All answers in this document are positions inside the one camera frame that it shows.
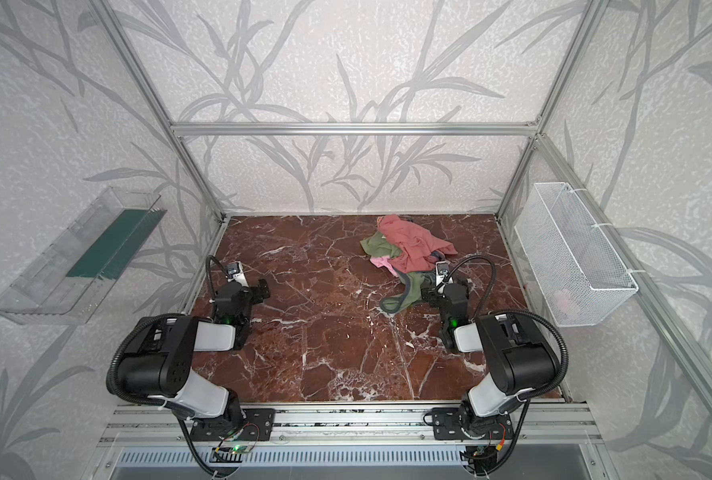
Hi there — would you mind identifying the dusty red cloth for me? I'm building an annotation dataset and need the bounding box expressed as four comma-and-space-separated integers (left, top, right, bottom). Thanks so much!
378, 215, 458, 273

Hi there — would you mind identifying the olive green cloth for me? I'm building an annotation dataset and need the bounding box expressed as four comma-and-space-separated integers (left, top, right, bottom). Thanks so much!
360, 232, 433, 315

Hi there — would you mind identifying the light pink cloth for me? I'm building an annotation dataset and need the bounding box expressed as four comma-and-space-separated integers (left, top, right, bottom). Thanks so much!
370, 256, 398, 277

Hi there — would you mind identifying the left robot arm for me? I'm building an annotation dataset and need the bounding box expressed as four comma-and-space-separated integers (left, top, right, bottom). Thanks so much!
106, 279, 275, 442

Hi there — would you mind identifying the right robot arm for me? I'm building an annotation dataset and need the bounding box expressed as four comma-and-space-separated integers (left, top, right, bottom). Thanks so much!
422, 283, 569, 446

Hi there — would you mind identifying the pink item in basket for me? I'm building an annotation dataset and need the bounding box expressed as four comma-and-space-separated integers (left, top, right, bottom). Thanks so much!
553, 289, 579, 318

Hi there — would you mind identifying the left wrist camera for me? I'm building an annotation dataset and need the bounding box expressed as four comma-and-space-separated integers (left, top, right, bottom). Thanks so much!
222, 261, 249, 287

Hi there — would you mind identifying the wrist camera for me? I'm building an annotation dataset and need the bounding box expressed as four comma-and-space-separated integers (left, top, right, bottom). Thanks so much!
222, 261, 249, 287
434, 260, 452, 287

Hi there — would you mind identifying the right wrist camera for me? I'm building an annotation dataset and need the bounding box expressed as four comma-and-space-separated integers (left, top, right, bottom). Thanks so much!
434, 260, 452, 287

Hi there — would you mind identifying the right black corrugated cable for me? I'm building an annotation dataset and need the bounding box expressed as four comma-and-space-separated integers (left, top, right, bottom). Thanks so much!
445, 255, 499, 319

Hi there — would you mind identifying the black corrugated cable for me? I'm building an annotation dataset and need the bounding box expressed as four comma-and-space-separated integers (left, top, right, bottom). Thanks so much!
445, 255, 499, 319
204, 255, 229, 307

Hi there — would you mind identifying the left black corrugated cable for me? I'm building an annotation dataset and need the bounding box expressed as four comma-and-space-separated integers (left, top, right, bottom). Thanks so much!
204, 255, 229, 307

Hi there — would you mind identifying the white wire mesh basket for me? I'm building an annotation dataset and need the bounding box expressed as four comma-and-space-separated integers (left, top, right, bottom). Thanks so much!
515, 182, 638, 327

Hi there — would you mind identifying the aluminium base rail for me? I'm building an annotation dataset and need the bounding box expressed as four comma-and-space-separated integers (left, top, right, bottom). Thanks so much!
98, 400, 604, 447

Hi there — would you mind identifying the clear plastic wall tray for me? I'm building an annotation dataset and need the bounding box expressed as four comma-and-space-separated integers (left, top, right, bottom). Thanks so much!
0, 187, 167, 326

